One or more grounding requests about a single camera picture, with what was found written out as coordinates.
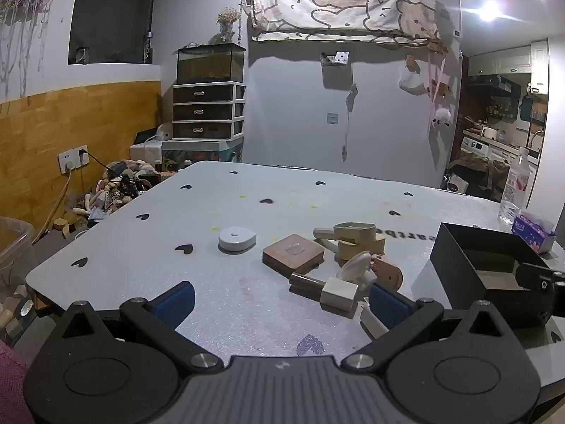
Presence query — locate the black box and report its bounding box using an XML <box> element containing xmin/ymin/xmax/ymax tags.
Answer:
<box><xmin>429</xmin><ymin>222</ymin><xmax>558</xmax><ymax>326</ymax></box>

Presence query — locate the white wooden peg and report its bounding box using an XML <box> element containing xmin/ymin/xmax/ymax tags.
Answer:
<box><xmin>359</xmin><ymin>302</ymin><xmax>389</xmax><ymax>341</ymax></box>

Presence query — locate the black plug cable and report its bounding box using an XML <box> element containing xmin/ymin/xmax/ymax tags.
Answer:
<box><xmin>82</xmin><ymin>150</ymin><xmax>120</xmax><ymax>177</ymax></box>

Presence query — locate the glass fish tank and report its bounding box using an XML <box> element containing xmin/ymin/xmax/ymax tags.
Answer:
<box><xmin>177</xmin><ymin>43</ymin><xmax>246</xmax><ymax>84</ymax></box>

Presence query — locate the pinkish wooden disc piece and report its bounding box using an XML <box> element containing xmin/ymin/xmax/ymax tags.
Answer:
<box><xmin>370</xmin><ymin>254</ymin><xmax>404</xmax><ymax>293</ymax></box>

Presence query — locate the white wall outlet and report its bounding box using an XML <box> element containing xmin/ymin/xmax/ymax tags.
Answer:
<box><xmin>58</xmin><ymin>144</ymin><xmax>89</xmax><ymax>174</ymax></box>

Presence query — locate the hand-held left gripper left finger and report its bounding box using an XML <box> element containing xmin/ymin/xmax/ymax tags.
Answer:
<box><xmin>50</xmin><ymin>282</ymin><xmax>222</xmax><ymax>374</ymax></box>

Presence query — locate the clear plastic bin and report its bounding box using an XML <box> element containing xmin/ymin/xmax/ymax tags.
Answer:
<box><xmin>0</xmin><ymin>216</ymin><xmax>36</xmax><ymax>345</ymax></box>

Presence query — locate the brown stick with white cube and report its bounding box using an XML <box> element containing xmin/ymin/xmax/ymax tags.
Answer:
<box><xmin>289</xmin><ymin>273</ymin><xmax>359</xmax><ymax>312</ymax></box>

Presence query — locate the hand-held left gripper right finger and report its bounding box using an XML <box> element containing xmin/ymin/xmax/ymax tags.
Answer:
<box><xmin>342</xmin><ymin>283</ymin><xmax>519</xmax><ymax>374</ymax></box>

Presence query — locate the white box appliance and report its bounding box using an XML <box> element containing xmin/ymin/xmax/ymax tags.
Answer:
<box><xmin>130</xmin><ymin>139</ymin><xmax>164</xmax><ymax>162</ymax></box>

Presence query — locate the white plastic drawer unit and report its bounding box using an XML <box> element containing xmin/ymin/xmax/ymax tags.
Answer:
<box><xmin>172</xmin><ymin>82</ymin><xmax>246</xmax><ymax>140</ymax></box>

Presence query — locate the pile of toys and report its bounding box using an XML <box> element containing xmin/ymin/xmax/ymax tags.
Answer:
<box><xmin>66</xmin><ymin>159</ymin><xmax>162</xmax><ymax>230</ymax></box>

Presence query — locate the macrame wall hanging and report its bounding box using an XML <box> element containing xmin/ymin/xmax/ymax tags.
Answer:
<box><xmin>0</xmin><ymin>0</ymin><xmax>65</xmax><ymax>98</ymax></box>

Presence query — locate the pink cloth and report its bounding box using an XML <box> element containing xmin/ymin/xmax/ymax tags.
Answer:
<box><xmin>0</xmin><ymin>340</ymin><xmax>34</xmax><ymax>424</ymax></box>

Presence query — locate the white kitchen wall cabinet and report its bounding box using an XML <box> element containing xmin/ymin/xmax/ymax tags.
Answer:
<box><xmin>468</xmin><ymin>51</ymin><xmax>533</xmax><ymax>77</ymax></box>

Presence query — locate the painted teal cabinet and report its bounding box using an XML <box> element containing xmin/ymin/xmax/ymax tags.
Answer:
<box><xmin>161</xmin><ymin>137</ymin><xmax>244</xmax><ymax>173</ymax></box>

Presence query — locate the small wall shelf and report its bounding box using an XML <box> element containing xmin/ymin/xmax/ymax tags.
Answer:
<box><xmin>320</xmin><ymin>51</ymin><xmax>351</xmax><ymax>68</ymax></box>

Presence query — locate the clear water bottle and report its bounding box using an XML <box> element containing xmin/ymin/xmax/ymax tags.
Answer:
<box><xmin>498</xmin><ymin>147</ymin><xmax>530</xmax><ymax>225</ymax></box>

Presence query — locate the printed cloth cover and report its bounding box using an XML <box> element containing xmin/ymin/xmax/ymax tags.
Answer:
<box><xmin>242</xmin><ymin>0</ymin><xmax>448</xmax><ymax>47</ymax></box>

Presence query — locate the white hanging plush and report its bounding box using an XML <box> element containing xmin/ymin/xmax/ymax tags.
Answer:
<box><xmin>430</xmin><ymin>106</ymin><xmax>452</xmax><ymax>128</ymax></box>

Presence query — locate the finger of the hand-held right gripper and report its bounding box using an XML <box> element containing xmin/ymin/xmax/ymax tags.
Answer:
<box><xmin>516</xmin><ymin>263</ymin><xmax>565</xmax><ymax>294</ymax></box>

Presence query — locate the vase of dried flowers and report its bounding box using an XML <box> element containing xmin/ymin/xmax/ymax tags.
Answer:
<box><xmin>207</xmin><ymin>6</ymin><xmax>243</xmax><ymax>46</ymax></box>

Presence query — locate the white round puck device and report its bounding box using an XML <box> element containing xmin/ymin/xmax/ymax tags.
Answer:
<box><xmin>218</xmin><ymin>226</ymin><xmax>257</xmax><ymax>255</ymax></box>

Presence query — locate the white mushroom-shaped wooden piece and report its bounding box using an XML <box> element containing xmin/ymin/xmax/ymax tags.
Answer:
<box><xmin>340</xmin><ymin>251</ymin><xmax>377</xmax><ymax>290</ymax></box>

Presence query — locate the brown square wooden block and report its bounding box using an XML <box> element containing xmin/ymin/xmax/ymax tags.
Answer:
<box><xmin>262</xmin><ymin>234</ymin><xmax>326</xmax><ymax>275</ymax></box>

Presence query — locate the white plastic bag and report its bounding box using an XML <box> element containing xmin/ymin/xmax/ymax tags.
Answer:
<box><xmin>398</xmin><ymin>64</ymin><xmax>428</xmax><ymax>95</ymax></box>

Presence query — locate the beige wooden scoop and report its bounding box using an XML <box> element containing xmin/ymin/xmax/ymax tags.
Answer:
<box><xmin>313</xmin><ymin>222</ymin><xmax>377</xmax><ymax>248</ymax></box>

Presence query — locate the white washing machine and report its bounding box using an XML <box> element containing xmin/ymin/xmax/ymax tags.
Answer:
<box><xmin>460</xmin><ymin>135</ymin><xmax>495</xmax><ymax>157</ymax></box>

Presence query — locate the ceiling lamp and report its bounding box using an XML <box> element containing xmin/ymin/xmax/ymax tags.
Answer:
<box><xmin>477</xmin><ymin>0</ymin><xmax>505</xmax><ymax>23</ymax></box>

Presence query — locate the purple tissue pack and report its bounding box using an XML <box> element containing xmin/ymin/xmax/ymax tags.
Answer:
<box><xmin>511</xmin><ymin>213</ymin><xmax>557</xmax><ymax>254</ymax></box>

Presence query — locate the dark window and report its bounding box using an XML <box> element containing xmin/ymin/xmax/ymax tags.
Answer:
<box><xmin>68</xmin><ymin>0</ymin><xmax>159</xmax><ymax>66</ymax></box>

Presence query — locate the hanging white cable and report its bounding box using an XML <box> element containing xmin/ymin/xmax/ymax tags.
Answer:
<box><xmin>340</xmin><ymin>84</ymin><xmax>359</xmax><ymax>162</ymax></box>

